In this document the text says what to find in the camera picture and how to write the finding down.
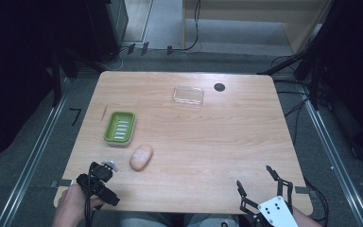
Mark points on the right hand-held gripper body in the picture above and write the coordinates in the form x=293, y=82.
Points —
x=277, y=212

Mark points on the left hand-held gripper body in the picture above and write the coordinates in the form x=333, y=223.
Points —
x=98, y=186

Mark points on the person's right hand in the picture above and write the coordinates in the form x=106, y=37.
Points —
x=304, y=219

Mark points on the person's left hand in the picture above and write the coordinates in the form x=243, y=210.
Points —
x=71, y=205

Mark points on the grey tape piece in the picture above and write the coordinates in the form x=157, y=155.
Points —
x=62, y=183
x=301, y=189

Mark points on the pink soap bar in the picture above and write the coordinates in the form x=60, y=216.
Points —
x=141, y=157

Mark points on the green soap dish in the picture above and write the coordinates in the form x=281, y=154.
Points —
x=120, y=128

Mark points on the black round table grommet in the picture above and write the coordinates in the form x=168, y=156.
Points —
x=219, y=87

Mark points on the clear plastic lid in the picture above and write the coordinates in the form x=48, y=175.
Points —
x=188, y=95

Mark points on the black metal stand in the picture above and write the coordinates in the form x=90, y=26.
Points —
x=296, y=58
x=56, y=78

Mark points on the dark cabinet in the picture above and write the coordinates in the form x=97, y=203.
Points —
x=107, y=25

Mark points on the light wooden shelf unit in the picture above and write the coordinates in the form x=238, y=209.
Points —
x=233, y=12

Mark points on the metal floor rail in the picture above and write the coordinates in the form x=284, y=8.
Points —
x=334, y=160
x=31, y=164

